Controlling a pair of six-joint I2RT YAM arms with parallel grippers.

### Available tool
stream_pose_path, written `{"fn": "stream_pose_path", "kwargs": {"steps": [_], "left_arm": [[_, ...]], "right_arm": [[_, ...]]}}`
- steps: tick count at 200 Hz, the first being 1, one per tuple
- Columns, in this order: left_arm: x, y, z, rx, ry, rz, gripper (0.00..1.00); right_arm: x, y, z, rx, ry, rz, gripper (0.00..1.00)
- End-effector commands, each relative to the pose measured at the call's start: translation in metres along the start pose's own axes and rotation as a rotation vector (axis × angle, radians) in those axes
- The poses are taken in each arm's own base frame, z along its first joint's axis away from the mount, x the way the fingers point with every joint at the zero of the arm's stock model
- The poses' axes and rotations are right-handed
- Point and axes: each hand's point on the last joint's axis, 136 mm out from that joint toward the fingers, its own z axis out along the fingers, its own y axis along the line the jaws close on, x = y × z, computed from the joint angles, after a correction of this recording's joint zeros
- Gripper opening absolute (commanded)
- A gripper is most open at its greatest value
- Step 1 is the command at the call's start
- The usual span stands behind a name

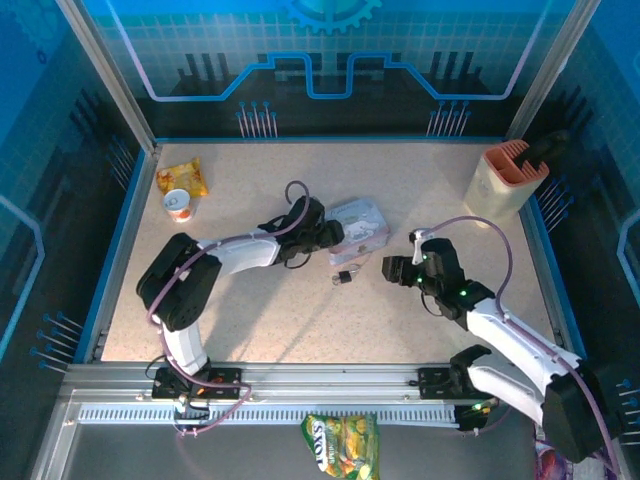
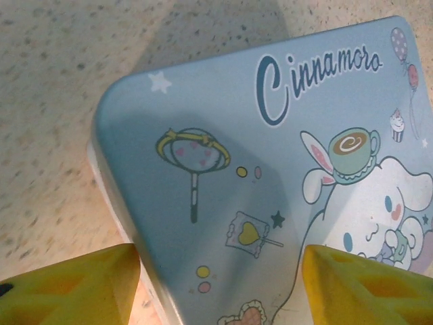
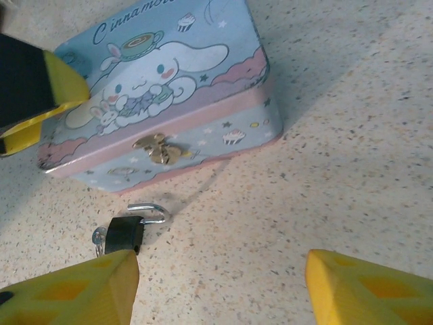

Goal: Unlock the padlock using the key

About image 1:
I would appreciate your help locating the pale blue cartoon tin box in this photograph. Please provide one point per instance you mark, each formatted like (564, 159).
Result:
(360, 230)

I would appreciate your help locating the small black binder clip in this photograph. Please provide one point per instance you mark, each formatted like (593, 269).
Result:
(343, 277)

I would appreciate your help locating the beige holder with orange top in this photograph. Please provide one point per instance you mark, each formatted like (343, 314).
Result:
(495, 195)

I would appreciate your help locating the white can with orange print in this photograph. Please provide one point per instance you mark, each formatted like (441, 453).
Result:
(179, 207)

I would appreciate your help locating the yellow corn chip snack bag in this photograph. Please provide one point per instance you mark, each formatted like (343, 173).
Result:
(182, 177)

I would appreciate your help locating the green snack bag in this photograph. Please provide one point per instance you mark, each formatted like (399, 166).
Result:
(345, 445)

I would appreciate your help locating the purple snack bag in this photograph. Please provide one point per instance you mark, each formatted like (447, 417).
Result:
(550, 457)

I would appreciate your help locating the aluminium table side rail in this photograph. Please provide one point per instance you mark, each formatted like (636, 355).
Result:
(122, 260)
(547, 285)

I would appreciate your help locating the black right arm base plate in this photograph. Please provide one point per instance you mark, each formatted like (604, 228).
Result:
(432, 382)

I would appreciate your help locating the aluminium mounting rail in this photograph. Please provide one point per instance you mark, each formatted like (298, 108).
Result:
(325, 375)

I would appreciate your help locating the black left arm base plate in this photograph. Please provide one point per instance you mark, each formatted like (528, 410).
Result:
(225, 382)

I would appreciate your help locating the aluminium frame post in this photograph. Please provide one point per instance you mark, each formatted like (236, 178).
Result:
(550, 70)
(107, 75)

